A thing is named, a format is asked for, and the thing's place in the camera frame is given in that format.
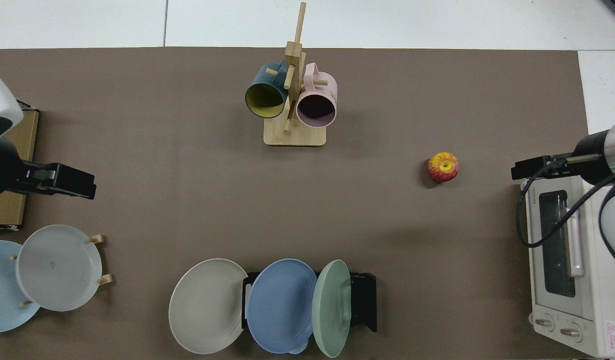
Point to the pale toaster oven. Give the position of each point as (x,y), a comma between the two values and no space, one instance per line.
(595,300)

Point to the pink cup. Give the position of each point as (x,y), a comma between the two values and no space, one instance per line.
(327,87)

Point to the dark teal cup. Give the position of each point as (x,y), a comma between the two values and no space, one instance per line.
(261,80)

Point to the pale grey plate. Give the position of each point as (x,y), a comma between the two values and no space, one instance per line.
(57,267)

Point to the wooden cup stand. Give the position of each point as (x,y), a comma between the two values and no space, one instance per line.
(295,135)

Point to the black dish rack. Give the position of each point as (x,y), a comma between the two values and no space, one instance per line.
(363,300)

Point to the light blue plate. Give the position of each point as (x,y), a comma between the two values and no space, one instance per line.
(2,290)

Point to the red yellow apple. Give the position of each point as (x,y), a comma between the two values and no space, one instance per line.
(442,168)

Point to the brown table cloth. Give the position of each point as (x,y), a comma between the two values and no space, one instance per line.
(412,250)

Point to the wooden peg plate rack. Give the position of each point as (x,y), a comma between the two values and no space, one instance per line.
(105,279)

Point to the beige plate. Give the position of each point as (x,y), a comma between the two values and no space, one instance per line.
(205,307)

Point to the green plate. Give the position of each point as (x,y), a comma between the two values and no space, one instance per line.
(330,310)

